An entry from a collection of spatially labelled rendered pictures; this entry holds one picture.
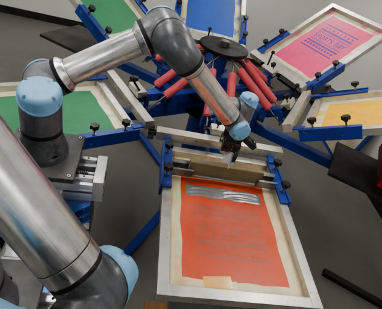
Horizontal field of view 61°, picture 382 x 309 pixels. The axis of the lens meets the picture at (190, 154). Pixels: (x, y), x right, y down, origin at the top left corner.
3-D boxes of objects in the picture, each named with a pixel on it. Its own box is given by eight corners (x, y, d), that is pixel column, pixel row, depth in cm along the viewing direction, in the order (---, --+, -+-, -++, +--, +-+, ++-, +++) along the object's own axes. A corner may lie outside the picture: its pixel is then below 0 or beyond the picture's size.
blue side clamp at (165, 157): (169, 196, 145) (171, 185, 141) (157, 194, 144) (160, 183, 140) (170, 154, 168) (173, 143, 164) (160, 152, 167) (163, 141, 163)
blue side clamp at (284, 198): (285, 212, 154) (291, 202, 150) (275, 210, 153) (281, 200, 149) (271, 170, 177) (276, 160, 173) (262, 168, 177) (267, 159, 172)
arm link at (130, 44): (9, 89, 94) (183, 11, 93) (15, 65, 104) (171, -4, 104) (35, 119, 102) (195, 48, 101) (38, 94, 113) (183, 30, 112)
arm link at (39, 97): (16, 138, 91) (11, 95, 83) (21, 111, 100) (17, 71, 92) (63, 138, 95) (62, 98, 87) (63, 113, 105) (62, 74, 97)
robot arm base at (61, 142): (9, 164, 96) (5, 137, 90) (25, 133, 108) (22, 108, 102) (63, 170, 99) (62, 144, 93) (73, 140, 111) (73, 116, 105)
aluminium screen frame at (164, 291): (318, 314, 115) (324, 308, 113) (154, 300, 106) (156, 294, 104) (270, 167, 177) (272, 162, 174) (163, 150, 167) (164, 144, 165)
